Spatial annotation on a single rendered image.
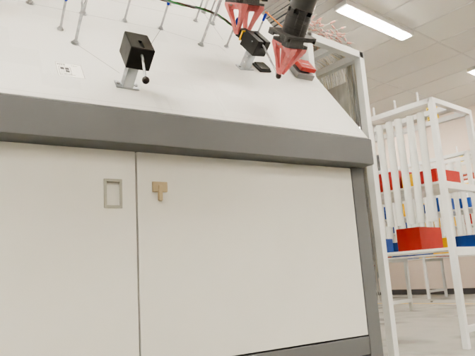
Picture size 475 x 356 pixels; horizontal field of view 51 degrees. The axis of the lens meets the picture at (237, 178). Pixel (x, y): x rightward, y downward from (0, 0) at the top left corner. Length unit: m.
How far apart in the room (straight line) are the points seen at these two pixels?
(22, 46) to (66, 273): 0.44
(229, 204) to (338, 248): 0.30
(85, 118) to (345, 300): 0.69
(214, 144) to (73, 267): 0.35
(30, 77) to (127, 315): 0.45
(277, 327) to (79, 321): 0.40
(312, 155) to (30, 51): 0.62
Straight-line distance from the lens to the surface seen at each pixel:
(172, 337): 0.95
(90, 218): 0.91
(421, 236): 4.03
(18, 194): 0.89
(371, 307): 1.24
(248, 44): 1.26
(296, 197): 1.12
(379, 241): 2.00
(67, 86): 0.96
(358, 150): 1.22
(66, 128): 0.89
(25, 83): 0.94
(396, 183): 3.81
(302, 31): 1.16
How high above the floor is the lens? 0.55
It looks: 11 degrees up
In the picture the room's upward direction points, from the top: 4 degrees counter-clockwise
